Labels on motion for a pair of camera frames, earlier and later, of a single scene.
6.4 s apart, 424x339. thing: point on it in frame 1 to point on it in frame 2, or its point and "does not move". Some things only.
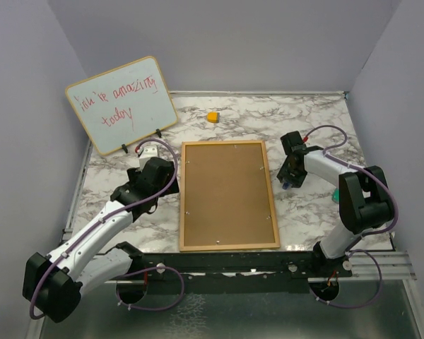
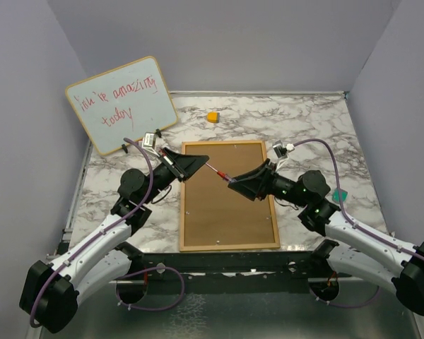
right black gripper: [297, 181] to [256, 183]
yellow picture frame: [226, 197] does not move
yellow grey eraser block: [213, 116] does not move
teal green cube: [335, 196] does not move
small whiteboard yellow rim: [122, 105] does not move
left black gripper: [170, 176] to [185, 166]
